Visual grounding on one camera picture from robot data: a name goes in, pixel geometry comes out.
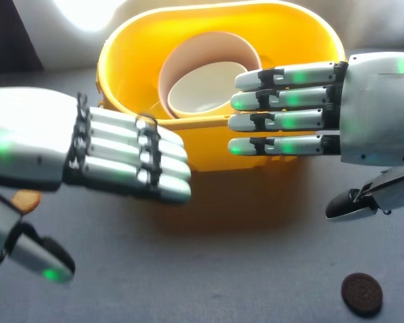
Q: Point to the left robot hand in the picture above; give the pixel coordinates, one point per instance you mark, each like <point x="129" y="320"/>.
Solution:
<point x="23" y="141"/>

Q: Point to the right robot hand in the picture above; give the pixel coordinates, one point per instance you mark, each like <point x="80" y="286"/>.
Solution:
<point x="377" y="111"/>

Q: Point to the small beige bowl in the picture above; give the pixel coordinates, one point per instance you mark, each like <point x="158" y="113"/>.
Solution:
<point x="195" y="97"/>

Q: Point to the large pink bowl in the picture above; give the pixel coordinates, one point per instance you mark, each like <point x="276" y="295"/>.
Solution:
<point x="202" y="47"/>

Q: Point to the yellow plastic tub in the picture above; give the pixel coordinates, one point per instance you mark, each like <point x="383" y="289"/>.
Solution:
<point x="138" y="67"/>

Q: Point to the round tan biscuit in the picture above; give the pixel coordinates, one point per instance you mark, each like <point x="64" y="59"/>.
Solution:
<point x="27" y="200"/>

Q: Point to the dark chocolate sandwich cookie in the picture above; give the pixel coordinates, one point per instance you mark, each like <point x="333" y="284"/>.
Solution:
<point x="362" y="292"/>

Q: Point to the grey table cloth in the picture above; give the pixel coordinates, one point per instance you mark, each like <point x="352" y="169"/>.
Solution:
<point x="222" y="269"/>

